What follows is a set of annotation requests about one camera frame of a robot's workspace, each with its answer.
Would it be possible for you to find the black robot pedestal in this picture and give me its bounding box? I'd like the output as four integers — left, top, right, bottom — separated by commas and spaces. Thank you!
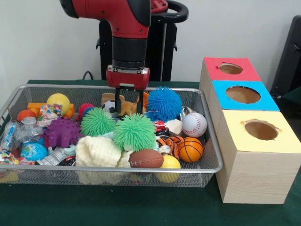
95, 0, 189, 82

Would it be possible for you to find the green spiky rubber ball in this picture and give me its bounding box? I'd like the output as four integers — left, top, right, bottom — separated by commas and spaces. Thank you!
80, 107, 118, 137
112, 113, 156, 151

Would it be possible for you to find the cream knitted cloth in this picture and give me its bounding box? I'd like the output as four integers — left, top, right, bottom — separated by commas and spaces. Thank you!
75, 136, 134, 186

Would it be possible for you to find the green cloth side table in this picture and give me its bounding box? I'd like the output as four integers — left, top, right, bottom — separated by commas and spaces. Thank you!
281, 85, 301, 104

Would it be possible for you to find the blue spiky rubber ball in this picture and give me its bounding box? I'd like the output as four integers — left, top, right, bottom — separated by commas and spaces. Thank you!
147, 86, 183, 122

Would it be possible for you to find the black and white soccer ball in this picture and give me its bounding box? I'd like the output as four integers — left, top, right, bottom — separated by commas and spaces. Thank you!
102, 100, 117, 113

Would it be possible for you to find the purple knobbly ball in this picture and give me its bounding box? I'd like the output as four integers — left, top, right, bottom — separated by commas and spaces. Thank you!
43, 117, 83, 149

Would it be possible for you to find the wooden three-hole box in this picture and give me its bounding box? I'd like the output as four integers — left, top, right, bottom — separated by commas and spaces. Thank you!
198, 56, 301, 204

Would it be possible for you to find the black looped cable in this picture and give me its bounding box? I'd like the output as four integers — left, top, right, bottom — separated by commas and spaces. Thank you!
82, 70, 95, 81

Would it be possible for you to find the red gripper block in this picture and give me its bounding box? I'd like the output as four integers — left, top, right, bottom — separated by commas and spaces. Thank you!
106, 65, 151, 117

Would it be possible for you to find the orange basketball toy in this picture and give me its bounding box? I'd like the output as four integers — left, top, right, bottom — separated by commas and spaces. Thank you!
178, 136, 204, 163

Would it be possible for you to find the dark green tablecloth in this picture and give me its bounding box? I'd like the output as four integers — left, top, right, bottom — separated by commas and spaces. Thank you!
0, 79, 301, 226

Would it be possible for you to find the brown football toy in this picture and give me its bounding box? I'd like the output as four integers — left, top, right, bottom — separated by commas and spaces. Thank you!
128, 149, 165, 169

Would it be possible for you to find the silver mesh bin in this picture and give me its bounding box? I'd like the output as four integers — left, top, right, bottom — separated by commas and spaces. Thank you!
0, 84, 223, 188

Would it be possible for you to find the white baseball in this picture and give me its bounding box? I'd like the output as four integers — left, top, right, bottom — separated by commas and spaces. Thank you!
181, 112, 208, 138

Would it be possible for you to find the yellow smooth ball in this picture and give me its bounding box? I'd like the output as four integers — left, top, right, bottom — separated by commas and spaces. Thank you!
155, 155, 182, 184

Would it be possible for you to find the small plush monkey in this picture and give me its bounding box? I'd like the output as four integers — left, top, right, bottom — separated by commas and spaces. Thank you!
119, 101, 142, 117

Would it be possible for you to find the black upright panel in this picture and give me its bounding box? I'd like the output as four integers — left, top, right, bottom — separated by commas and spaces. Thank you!
269, 15, 301, 96

